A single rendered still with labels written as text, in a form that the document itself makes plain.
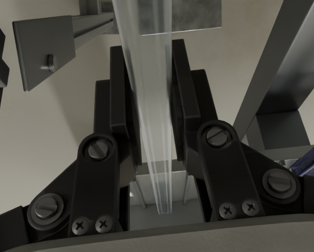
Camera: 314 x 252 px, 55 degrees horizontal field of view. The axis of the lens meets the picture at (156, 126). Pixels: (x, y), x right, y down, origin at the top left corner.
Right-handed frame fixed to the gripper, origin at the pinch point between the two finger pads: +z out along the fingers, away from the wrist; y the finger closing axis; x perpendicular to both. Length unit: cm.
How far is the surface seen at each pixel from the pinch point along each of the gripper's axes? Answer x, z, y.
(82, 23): -17.4, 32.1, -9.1
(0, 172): -86, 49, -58
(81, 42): -18.2, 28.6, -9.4
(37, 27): -5.5, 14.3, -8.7
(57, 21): -8.6, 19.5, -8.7
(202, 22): -48, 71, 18
